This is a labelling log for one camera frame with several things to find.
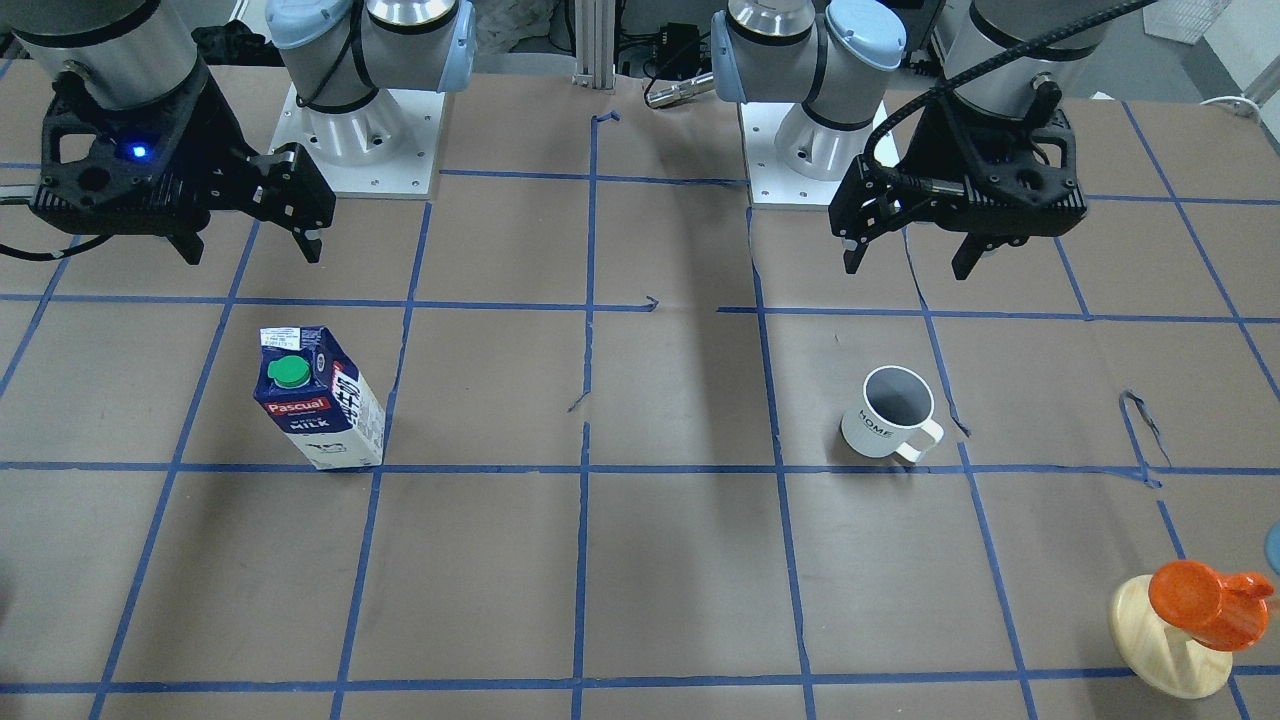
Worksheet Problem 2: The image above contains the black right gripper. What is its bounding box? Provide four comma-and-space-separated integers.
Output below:
29, 70, 337, 266

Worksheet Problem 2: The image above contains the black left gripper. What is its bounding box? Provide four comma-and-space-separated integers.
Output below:
828, 82, 1087, 281

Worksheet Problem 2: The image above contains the blue white milk carton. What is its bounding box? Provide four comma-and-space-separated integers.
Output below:
253, 325, 387, 471

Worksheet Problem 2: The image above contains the white mug grey inside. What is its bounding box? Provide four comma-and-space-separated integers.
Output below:
840, 365, 945, 465

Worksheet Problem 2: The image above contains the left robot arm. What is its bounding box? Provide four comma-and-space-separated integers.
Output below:
710, 1, 1140, 281

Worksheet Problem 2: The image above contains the blue mug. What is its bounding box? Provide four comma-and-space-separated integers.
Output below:
1263, 521, 1280, 575

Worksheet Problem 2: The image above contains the orange mug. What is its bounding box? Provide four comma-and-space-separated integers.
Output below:
1148, 560, 1276, 653

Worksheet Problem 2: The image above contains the wooden mug tree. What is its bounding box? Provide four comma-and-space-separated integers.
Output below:
1108, 574, 1234, 700

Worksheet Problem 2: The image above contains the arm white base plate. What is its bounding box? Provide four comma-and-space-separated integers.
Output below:
739, 102, 887, 211
271, 86, 451, 200

